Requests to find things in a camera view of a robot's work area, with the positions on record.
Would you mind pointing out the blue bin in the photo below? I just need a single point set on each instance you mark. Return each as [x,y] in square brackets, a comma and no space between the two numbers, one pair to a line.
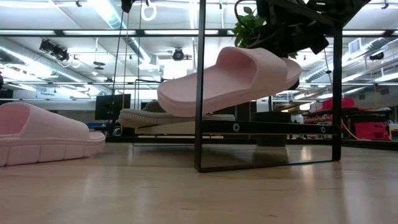
[92,125]

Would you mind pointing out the black ceiling track lights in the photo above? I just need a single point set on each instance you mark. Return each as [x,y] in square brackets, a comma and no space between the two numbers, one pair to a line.
[57,51]

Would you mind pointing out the green potted plant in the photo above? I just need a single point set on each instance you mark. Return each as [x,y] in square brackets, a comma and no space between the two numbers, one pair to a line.
[248,31]

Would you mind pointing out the black ceiling camera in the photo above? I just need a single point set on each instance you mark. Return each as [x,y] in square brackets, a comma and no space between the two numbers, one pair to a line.
[377,56]

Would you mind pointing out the black metal table frame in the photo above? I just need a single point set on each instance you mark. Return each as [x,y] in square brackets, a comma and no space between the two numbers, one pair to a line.
[155,140]

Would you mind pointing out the wooden shelf with black frame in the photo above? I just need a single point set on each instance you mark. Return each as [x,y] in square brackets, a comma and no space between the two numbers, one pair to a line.
[264,127]

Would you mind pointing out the black monitor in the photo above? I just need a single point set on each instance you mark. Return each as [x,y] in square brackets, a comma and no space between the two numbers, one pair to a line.
[112,107]

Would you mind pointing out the pink slide sandal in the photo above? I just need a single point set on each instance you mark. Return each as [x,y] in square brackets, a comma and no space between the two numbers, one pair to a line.
[224,87]
[56,140]

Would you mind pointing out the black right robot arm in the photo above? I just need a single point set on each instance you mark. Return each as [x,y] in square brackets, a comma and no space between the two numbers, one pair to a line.
[342,9]

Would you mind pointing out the black ceiling spotlight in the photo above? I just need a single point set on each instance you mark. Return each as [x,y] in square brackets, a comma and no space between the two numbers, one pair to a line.
[178,54]

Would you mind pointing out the black workbench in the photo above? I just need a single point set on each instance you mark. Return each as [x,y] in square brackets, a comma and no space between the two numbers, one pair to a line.
[370,116]

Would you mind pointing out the red storage box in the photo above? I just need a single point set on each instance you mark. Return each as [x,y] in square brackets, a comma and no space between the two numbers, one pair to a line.
[371,130]
[342,103]

